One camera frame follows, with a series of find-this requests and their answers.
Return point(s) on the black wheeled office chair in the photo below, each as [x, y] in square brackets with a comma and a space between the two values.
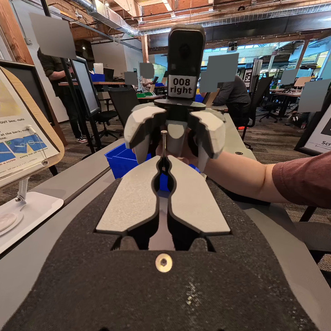
[106, 116]

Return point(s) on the instruction sheet on stand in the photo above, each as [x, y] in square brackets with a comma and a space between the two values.
[51, 139]

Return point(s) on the blue storage bin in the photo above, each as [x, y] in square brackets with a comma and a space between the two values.
[97, 77]

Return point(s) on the tilted wooden document stand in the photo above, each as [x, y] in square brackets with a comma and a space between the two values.
[212, 97]

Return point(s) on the silver ventilation duct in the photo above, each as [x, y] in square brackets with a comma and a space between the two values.
[155, 30]

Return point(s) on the person's right forearm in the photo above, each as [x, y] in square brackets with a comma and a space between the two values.
[232, 178]

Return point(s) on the printed instruction poster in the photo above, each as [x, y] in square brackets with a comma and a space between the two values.
[15, 134]

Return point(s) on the black framed board stand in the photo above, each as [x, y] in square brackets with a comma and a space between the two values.
[85, 85]
[31, 82]

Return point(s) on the black office chair seat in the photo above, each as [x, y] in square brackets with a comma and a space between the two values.
[315, 232]

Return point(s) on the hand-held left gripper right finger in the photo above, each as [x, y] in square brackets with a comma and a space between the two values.
[199, 201]

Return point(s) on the person's right hand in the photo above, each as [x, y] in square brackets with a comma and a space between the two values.
[190, 158]

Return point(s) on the ceiling mounted projector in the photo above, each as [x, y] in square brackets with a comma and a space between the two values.
[233, 46]

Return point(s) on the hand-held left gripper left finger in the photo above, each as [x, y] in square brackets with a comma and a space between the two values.
[126, 201]

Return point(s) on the small metal bolt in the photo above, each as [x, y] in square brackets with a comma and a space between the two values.
[164, 147]

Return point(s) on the blue plastic bin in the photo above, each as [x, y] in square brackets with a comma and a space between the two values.
[121, 160]
[199, 98]

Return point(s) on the black framed marker sign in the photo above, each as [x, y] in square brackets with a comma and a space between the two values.
[247, 77]
[320, 134]

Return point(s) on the black mesh office chair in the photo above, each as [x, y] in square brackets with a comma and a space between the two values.
[124, 103]

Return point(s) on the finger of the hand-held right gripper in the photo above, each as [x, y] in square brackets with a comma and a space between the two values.
[214, 132]
[137, 124]

